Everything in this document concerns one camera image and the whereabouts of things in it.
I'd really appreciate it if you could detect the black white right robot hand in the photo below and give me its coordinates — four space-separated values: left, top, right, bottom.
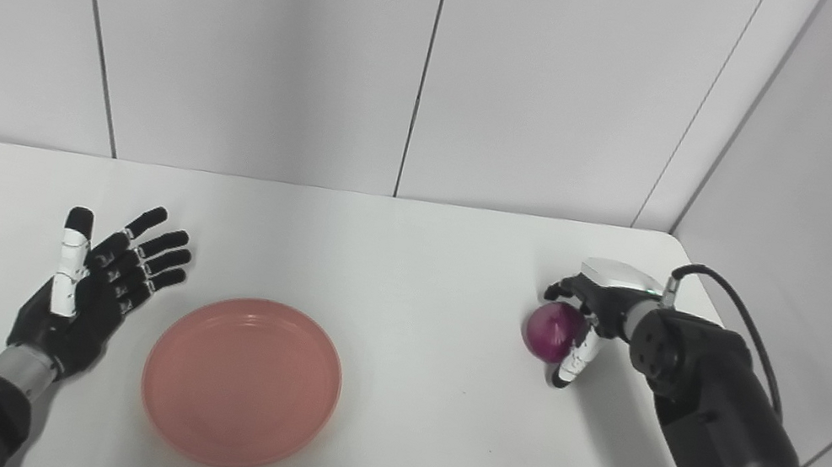
529 250 668 404

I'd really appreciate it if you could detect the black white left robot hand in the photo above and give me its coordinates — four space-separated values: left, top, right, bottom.
3 185 201 396

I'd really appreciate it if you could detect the purple red onion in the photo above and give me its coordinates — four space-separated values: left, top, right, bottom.
520 297 592 370

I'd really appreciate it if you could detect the pink round plate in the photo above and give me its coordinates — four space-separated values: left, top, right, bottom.
129 281 355 467

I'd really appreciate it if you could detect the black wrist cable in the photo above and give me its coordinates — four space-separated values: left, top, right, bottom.
643 259 808 419

